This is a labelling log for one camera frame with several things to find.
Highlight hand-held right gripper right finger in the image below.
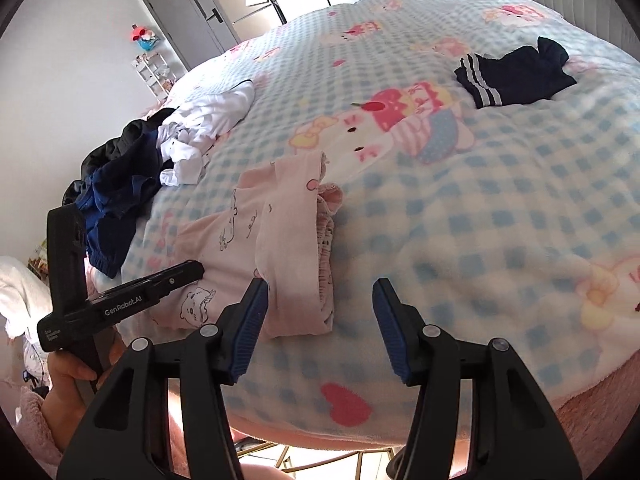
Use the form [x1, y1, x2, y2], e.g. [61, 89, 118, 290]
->
[371, 277, 583, 480]

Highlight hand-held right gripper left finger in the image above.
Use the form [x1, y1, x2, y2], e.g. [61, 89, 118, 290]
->
[56, 276, 271, 480]

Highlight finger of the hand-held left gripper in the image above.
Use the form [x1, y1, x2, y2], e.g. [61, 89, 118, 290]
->
[146, 260, 206, 297]

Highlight pink printed pajama pants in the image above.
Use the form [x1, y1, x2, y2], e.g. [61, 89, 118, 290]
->
[150, 152, 346, 339]

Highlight person's left forearm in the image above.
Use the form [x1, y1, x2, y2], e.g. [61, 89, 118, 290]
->
[15, 385, 93, 472]

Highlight person's left hand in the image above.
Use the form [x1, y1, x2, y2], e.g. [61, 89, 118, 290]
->
[47, 334, 127, 397]

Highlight white fluffy cloth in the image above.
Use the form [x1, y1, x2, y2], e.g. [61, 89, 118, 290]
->
[0, 255, 54, 343]

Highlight dark blue garment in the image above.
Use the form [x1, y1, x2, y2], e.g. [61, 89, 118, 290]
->
[75, 127, 168, 279]

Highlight black garment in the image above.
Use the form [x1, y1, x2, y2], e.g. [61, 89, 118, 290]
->
[62, 106, 178, 201]

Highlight gold metal rack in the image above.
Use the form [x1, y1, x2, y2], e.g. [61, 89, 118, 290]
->
[232, 437, 403, 477]

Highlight blue checked printed blanket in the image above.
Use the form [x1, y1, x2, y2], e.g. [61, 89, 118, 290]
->
[115, 0, 640, 448]

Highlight white small shelf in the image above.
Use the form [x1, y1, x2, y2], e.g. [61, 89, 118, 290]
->
[131, 50, 177, 102]

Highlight pink bed sheet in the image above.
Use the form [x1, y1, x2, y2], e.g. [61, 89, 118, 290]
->
[165, 360, 638, 480]

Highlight red and blue toy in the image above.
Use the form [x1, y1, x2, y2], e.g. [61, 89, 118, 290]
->
[131, 22, 161, 54]

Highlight grey door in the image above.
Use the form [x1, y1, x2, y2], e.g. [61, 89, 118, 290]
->
[139, 0, 241, 72]

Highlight silver refrigerator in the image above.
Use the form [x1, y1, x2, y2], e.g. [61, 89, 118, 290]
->
[215, 0, 288, 43]

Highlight navy garment with white stripes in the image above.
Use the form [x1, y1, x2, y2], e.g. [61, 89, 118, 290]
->
[454, 36, 578, 110]

